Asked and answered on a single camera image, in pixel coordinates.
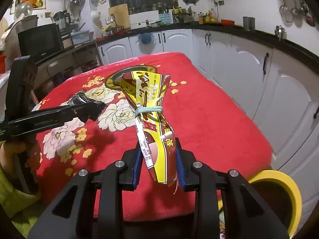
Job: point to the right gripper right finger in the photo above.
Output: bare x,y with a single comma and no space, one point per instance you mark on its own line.
198,177

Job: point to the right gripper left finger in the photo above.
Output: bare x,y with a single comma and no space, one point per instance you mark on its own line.
90,205

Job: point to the dark green snack wrapper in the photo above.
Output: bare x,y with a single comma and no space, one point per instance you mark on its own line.
81,98

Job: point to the yellow brown snack bag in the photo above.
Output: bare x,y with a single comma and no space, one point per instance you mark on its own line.
145,92

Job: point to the green sleeve forearm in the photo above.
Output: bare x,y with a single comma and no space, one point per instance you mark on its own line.
22,209

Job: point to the yellow rimmed trash bin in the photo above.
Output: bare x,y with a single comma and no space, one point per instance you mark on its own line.
279,199

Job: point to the person left hand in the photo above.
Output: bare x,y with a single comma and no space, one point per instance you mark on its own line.
27,154

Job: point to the black microwave oven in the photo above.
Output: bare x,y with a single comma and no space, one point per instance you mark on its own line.
40,42

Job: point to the red floral table cloth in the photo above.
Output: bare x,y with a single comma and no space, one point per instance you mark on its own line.
205,120

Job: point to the black blender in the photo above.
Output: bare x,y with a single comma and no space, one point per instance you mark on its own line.
62,19

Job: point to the white lower cabinets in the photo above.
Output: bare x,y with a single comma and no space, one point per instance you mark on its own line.
274,81

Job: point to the wooden cutting board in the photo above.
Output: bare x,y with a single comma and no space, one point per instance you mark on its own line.
121,15

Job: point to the red bowl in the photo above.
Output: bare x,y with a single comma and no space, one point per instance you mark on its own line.
227,23

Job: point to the steel kettle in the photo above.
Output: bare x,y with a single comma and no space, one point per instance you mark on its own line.
280,32

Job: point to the grey canister pair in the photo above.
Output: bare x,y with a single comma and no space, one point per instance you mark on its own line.
249,23

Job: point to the fruit picture frame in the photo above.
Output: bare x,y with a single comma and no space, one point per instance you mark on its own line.
36,4

